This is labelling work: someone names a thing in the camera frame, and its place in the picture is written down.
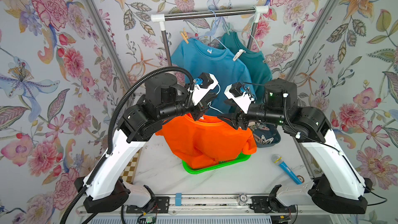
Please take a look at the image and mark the beige yellow clothespin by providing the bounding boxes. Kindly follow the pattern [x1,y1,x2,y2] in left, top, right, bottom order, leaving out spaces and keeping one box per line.
[180,28,189,44]

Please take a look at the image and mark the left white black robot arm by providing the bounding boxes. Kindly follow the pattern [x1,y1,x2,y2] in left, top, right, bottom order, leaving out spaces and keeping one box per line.
[61,66,218,223]

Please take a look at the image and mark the metal clothes rack white joints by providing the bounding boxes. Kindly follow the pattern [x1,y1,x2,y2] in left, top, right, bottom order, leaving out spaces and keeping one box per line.
[150,5,269,69]

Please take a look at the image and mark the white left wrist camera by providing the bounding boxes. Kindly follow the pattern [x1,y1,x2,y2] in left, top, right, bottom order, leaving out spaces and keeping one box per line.
[192,73,218,106]

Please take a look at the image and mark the bright green plastic tray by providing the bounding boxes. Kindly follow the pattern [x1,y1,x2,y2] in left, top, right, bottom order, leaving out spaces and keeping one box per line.
[182,152,251,175]

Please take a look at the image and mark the mint green wire hanger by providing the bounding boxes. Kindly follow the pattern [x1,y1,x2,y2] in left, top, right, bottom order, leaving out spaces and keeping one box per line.
[247,6,261,50]

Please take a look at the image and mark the dark teal clothespin bin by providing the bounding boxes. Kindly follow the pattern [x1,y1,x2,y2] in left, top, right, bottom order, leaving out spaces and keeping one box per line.
[252,123,281,148]

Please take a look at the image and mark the blue toy microphone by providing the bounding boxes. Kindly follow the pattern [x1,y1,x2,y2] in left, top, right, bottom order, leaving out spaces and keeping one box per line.
[272,154,302,185]

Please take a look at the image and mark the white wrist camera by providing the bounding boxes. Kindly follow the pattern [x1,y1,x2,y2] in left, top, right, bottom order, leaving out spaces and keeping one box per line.
[224,82,255,114]
[192,73,218,106]

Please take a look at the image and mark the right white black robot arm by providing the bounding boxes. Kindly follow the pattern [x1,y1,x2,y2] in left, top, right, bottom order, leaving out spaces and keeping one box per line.
[218,79,373,215]

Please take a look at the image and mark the wooden chessboard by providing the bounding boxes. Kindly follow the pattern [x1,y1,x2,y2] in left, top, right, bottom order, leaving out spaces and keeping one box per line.
[121,150,141,184]

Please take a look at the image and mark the blue garment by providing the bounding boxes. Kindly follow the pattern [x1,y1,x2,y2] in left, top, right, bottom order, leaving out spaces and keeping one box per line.
[171,38,251,116]

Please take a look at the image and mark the orange garment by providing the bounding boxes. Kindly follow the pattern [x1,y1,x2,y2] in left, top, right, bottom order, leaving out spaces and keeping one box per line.
[156,114,257,169]

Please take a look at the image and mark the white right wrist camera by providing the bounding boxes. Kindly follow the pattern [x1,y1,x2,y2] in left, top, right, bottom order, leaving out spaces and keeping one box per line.
[224,82,255,114]

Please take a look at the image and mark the light blue wire hanger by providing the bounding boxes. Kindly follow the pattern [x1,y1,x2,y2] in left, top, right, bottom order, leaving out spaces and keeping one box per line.
[195,10,227,49]

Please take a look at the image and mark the teal embroidered t-shirt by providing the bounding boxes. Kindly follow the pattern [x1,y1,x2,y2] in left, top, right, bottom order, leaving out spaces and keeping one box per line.
[221,32,273,98]

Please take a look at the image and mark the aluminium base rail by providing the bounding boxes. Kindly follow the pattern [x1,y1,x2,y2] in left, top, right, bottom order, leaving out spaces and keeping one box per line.
[76,193,340,224]

